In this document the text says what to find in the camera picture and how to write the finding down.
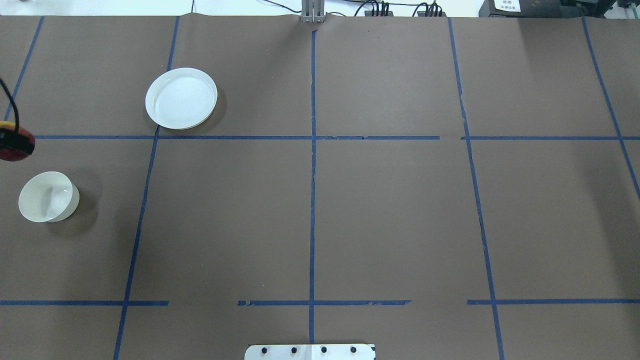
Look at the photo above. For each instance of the red yellow apple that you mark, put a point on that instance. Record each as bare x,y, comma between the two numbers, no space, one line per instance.
15,145

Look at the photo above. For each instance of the white round plate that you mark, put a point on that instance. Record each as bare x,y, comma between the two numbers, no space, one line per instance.
181,98

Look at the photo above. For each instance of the small white bowl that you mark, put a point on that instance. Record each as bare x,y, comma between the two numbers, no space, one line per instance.
48,197

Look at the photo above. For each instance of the black control box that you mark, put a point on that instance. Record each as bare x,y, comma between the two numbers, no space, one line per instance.
546,9

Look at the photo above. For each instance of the aluminium frame post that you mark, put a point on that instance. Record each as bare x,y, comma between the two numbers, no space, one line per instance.
313,11

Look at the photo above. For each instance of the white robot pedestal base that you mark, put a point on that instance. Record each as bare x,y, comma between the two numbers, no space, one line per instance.
340,351

